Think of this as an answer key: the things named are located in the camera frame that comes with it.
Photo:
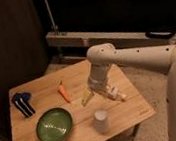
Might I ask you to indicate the white ceramic cup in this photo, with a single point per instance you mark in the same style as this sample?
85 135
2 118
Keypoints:
101 121

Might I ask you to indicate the grey case with handle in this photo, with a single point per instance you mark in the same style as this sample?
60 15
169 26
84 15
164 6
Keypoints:
120 39

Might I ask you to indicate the orange toy carrot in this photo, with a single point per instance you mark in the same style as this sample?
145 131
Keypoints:
64 92

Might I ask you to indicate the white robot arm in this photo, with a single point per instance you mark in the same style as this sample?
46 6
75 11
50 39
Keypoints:
159 58

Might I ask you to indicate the wooden folding table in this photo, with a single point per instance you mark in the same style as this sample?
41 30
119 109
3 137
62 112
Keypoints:
45 96

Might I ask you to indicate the metal stand pole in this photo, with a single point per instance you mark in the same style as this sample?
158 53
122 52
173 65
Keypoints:
55 27

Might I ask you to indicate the green ceramic bowl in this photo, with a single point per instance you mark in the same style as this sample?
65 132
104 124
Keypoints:
54 125

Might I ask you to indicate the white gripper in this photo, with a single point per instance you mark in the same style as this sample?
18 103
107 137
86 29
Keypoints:
98 86

